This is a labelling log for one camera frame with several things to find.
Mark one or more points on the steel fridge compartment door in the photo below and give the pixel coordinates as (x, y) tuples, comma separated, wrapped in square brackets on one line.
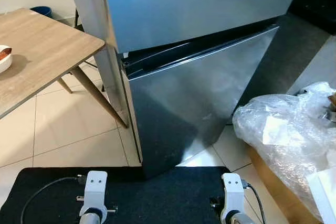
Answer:
[(199, 98)]

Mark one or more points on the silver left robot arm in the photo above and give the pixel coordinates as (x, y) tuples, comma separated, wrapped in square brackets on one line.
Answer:
[(93, 220)]

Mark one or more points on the stainless steel fridge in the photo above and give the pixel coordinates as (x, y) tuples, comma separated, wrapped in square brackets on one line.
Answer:
[(84, 3)]

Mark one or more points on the black foam floor mat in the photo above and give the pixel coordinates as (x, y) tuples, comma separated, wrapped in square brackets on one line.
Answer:
[(157, 198)]

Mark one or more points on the large brown cardboard box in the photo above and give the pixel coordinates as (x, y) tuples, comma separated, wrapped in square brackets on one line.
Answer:
[(273, 187)]

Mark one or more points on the white flat board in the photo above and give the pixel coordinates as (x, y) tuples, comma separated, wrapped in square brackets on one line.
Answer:
[(323, 198)]

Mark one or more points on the steel freezer door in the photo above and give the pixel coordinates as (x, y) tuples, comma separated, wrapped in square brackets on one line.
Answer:
[(199, 3)]

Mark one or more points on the light wooden table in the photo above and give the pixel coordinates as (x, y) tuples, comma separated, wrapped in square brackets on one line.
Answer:
[(47, 51)]

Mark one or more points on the red and white bowl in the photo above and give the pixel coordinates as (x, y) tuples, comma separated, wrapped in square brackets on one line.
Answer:
[(4, 66)]

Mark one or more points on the dark blue bin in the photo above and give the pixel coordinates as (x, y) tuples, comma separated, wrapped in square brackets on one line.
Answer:
[(42, 11)]

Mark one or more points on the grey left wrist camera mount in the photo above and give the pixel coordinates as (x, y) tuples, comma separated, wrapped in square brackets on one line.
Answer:
[(94, 187)]

